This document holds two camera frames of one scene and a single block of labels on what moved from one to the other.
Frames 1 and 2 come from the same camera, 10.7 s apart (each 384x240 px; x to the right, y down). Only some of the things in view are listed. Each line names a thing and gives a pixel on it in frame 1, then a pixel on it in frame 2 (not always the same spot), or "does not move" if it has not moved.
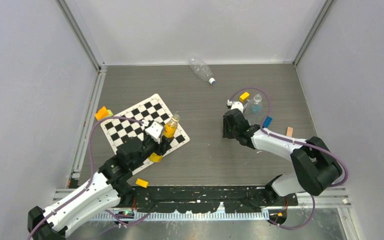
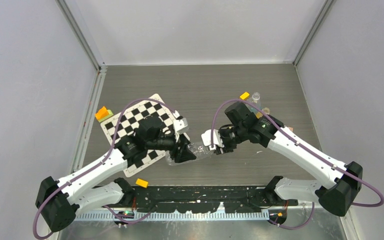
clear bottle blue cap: x=202 y=70 → x=199 y=149
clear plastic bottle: x=253 y=110 does not move
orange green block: x=102 y=113 does not move
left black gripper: x=161 y=148 → x=184 y=153
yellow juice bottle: x=169 y=130 → x=265 y=110
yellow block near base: x=142 y=183 does not move
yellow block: x=244 y=97 does not move
